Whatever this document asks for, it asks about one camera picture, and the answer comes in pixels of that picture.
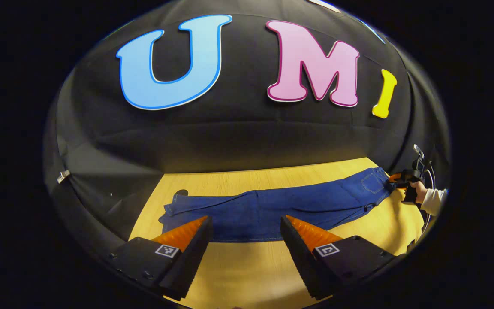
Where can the black backdrop cloth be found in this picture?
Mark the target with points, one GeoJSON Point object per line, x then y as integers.
{"type": "Point", "coordinates": [230, 137]}

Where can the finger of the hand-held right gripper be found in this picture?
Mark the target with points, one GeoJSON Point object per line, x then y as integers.
{"type": "Point", "coordinates": [401, 178]}

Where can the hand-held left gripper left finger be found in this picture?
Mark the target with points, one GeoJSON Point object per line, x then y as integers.
{"type": "Point", "coordinates": [191, 262]}

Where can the blue denim jeans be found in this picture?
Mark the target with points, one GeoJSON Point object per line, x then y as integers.
{"type": "Point", "coordinates": [272, 208]}

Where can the white cloth clip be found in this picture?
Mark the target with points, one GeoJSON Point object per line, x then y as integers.
{"type": "Point", "coordinates": [63, 176]}

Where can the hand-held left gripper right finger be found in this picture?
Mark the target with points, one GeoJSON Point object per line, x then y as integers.
{"type": "Point", "coordinates": [300, 266]}

